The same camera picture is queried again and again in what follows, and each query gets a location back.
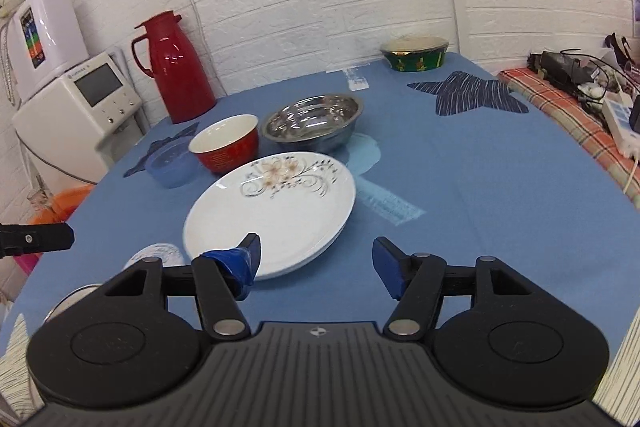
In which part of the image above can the red thermos jug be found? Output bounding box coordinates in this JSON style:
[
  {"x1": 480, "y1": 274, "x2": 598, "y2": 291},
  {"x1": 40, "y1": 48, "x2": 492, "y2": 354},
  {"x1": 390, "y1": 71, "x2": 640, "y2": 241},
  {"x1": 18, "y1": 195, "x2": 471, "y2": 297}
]
[{"x1": 131, "y1": 10, "x2": 217, "y2": 124}]

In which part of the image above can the blue tablecloth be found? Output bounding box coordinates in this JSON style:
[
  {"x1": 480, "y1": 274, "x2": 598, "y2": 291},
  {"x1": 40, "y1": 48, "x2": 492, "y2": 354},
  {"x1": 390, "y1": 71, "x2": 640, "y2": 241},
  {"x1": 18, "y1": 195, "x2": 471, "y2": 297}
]
[{"x1": 0, "y1": 52, "x2": 640, "y2": 358}]

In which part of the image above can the red ceramic bowl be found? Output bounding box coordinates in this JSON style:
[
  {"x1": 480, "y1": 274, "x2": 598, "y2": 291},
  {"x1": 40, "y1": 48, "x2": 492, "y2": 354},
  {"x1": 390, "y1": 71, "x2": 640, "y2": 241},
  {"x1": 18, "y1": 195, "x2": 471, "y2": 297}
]
[{"x1": 188, "y1": 114, "x2": 261, "y2": 174}]

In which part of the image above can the black electronic device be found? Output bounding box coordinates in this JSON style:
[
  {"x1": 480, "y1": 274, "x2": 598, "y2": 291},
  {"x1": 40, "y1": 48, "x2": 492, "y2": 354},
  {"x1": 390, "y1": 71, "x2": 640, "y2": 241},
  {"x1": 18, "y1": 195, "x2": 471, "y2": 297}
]
[{"x1": 529, "y1": 50, "x2": 597, "y2": 96}]

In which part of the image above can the white power strip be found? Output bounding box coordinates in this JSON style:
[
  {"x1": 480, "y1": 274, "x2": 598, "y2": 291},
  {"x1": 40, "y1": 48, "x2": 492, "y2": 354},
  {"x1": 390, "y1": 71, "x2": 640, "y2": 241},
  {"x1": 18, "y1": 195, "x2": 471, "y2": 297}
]
[{"x1": 601, "y1": 94, "x2": 640, "y2": 158}]

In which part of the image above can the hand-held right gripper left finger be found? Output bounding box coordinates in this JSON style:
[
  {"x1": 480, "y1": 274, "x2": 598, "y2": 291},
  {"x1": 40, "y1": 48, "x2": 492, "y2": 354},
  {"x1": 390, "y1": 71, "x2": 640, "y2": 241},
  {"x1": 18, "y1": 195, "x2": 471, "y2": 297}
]
[{"x1": 100, "y1": 232, "x2": 262, "y2": 341}]

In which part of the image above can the plaid cloth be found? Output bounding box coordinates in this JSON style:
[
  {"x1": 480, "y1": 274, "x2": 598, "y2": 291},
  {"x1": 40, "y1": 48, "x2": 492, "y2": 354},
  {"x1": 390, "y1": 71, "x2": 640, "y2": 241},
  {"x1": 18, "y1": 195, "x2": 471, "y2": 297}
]
[{"x1": 497, "y1": 67, "x2": 640, "y2": 208}]

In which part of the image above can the orange plastic basin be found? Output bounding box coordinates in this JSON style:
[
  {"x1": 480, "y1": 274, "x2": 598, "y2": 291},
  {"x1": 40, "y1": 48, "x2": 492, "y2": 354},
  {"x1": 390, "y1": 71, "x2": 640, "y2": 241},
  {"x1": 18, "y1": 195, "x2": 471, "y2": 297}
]
[{"x1": 31, "y1": 184, "x2": 96, "y2": 229}]

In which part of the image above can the green and gold bowl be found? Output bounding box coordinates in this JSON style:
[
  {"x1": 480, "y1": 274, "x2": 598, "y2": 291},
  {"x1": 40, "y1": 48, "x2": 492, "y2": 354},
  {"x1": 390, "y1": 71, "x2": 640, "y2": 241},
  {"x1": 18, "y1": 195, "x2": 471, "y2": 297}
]
[{"x1": 379, "y1": 35, "x2": 450, "y2": 73}]

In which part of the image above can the round metal dish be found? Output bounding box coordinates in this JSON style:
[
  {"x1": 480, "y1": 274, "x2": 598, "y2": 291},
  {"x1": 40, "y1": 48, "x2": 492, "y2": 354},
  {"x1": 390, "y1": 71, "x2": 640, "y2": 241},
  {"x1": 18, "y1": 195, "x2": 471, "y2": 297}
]
[{"x1": 45, "y1": 283, "x2": 103, "y2": 324}]

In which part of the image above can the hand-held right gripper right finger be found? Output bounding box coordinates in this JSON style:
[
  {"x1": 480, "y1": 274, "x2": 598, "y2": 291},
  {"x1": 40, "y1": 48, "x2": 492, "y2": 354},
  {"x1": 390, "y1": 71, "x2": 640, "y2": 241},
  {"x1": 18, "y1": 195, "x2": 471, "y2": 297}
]
[{"x1": 372, "y1": 236, "x2": 537, "y2": 341}]

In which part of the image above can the white water dispenser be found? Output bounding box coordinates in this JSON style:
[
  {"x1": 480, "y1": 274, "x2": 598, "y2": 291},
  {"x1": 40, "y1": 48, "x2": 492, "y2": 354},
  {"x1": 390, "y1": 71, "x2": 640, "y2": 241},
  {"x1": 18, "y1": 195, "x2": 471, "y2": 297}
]
[{"x1": 12, "y1": 51, "x2": 151, "y2": 184}]

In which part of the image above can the blue plastic bowl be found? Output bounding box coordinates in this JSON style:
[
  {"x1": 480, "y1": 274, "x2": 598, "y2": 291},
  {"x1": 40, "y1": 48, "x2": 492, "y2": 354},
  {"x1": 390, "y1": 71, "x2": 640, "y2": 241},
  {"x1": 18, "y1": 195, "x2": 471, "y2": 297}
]
[{"x1": 144, "y1": 141, "x2": 201, "y2": 189}]

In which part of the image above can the white floral plate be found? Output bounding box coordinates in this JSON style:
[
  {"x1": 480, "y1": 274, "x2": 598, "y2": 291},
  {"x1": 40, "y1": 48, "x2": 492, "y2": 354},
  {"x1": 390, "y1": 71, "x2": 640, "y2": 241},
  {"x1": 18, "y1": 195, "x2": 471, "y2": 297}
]
[{"x1": 182, "y1": 152, "x2": 357, "y2": 282}]

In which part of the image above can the stainless steel bowl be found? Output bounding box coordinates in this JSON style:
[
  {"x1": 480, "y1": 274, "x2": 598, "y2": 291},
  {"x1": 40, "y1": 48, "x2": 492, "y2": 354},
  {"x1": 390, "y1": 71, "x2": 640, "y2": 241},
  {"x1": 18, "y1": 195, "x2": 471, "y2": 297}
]
[{"x1": 261, "y1": 94, "x2": 365, "y2": 154}]

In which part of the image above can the white striped cloth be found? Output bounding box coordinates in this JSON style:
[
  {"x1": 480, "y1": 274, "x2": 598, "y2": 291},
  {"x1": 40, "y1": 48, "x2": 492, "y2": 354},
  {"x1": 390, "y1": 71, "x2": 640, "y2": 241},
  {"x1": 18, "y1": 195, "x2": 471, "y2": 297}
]
[
  {"x1": 0, "y1": 313, "x2": 47, "y2": 424},
  {"x1": 592, "y1": 304, "x2": 640, "y2": 414}
]

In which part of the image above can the white water purifier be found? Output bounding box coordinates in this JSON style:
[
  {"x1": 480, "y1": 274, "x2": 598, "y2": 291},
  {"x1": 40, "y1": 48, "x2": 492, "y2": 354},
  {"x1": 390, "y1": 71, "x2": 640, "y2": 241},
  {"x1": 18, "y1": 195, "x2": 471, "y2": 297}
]
[{"x1": 4, "y1": 0, "x2": 91, "y2": 104}]

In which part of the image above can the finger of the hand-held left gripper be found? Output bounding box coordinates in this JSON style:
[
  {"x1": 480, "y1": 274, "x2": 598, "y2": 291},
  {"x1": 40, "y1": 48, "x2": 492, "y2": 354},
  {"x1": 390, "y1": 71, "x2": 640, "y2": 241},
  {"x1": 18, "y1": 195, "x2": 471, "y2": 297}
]
[{"x1": 0, "y1": 221, "x2": 75, "y2": 258}]

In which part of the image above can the pink plastic basin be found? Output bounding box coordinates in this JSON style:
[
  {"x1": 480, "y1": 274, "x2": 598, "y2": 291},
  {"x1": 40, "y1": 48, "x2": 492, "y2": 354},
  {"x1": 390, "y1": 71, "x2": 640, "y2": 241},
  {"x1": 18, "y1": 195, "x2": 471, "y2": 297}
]
[{"x1": 12, "y1": 251, "x2": 42, "y2": 274}]

